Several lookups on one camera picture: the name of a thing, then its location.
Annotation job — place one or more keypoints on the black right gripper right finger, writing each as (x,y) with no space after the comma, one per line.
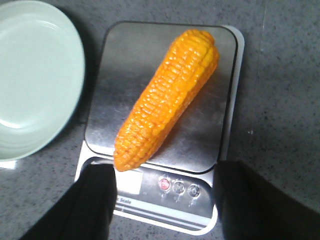
(251,208)

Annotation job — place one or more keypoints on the silver digital kitchen scale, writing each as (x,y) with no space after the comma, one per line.
(174,188)

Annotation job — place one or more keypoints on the orange corn cob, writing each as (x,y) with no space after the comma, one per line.
(190,61)

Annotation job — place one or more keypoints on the pale green plate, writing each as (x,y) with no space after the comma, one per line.
(42,73)

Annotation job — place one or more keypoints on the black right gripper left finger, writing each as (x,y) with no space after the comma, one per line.
(84,212)

